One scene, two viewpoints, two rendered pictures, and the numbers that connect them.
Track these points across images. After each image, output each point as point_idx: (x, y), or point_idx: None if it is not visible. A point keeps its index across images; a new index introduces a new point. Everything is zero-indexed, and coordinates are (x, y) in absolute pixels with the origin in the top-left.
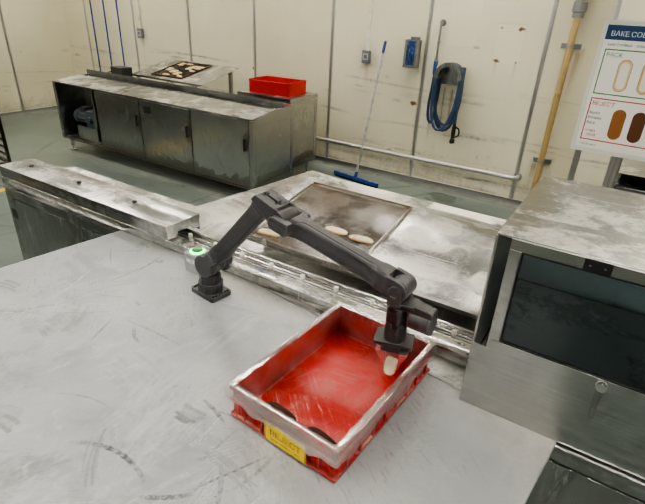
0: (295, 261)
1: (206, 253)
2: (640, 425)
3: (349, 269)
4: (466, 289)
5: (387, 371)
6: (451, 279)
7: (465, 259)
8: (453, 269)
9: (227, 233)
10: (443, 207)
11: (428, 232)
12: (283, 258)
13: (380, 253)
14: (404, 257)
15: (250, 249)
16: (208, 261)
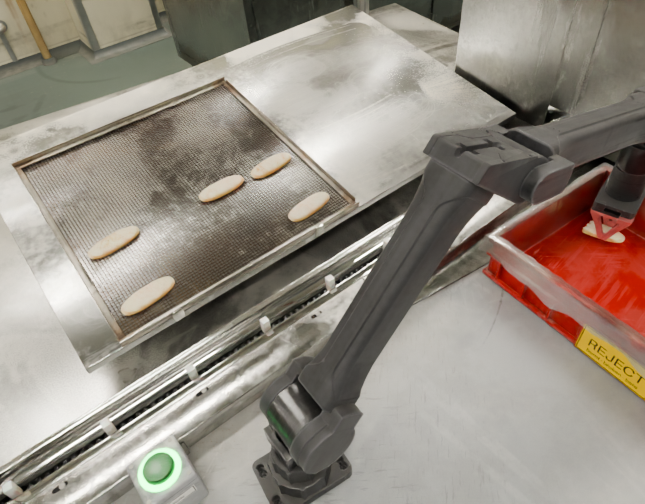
0: (232, 288)
1: (315, 422)
2: None
3: (622, 147)
4: (450, 108)
5: (620, 237)
6: (423, 112)
7: (385, 83)
8: (402, 102)
9: (378, 326)
10: (245, 51)
11: (300, 89)
12: (210, 305)
13: (323, 157)
14: (349, 136)
15: (137, 358)
16: (349, 424)
